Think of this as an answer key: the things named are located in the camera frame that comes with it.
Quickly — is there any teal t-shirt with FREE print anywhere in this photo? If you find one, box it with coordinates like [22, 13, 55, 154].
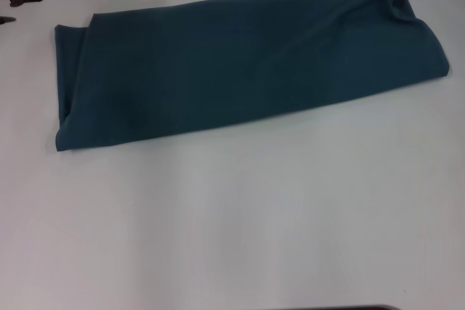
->
[53, 0, 451, 155]

